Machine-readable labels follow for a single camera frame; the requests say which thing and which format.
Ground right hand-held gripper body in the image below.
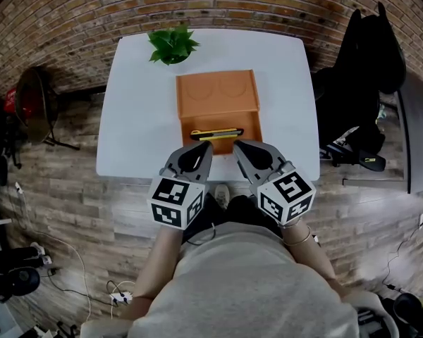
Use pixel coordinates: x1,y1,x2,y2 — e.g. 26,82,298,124
249,156,317,227

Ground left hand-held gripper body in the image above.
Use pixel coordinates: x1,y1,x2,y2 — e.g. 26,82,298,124
147,160,209,230

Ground yellow black utility knife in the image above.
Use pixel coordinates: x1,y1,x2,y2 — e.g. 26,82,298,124
190,127,245,142

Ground orange wooden drawer box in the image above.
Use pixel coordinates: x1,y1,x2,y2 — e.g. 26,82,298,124
176,69,263,156

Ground person's right forearm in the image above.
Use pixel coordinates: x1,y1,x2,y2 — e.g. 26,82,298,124
281,222,350,299

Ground person's left forearm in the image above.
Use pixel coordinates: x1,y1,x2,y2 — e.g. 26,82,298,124
121,225,184,322

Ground person's light shoe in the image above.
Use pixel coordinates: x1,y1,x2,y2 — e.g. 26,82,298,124
214,184,231,211

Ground person's dark trousers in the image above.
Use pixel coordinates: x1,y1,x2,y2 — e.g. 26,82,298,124
182,191,283,246

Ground person's grey shirt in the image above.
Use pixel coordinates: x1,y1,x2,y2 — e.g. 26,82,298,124
80,222,399,338

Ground white power strip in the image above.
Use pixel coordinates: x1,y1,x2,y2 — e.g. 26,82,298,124
109,290,134,306

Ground green potted plant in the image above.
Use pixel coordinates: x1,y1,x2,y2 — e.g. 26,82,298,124
147,24,202,67

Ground black high-back office chair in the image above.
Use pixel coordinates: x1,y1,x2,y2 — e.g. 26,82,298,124
313,1,408,173

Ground brown wicker chair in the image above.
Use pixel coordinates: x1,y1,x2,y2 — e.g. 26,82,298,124
15,65,81,151

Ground black round stool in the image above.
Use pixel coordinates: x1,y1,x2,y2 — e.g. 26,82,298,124
393,292,423,327
0,246,42,303

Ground red box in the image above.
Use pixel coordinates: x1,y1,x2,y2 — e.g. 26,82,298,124
3,86,19,114

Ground black low swivel chair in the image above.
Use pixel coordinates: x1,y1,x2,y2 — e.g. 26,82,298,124
0,108,23,187

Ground thin gold bracelet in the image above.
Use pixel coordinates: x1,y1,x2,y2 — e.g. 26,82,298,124
283,225,314,248

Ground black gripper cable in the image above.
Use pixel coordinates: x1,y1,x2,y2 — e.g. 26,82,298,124
185,221,220,246

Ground black floor cable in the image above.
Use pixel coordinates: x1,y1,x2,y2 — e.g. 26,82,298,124
47,268,135,318

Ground long white cable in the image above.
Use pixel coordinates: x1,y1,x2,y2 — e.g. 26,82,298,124
30,230,93,323

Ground thin black cable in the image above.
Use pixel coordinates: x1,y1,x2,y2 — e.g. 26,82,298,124
379,216,423,292

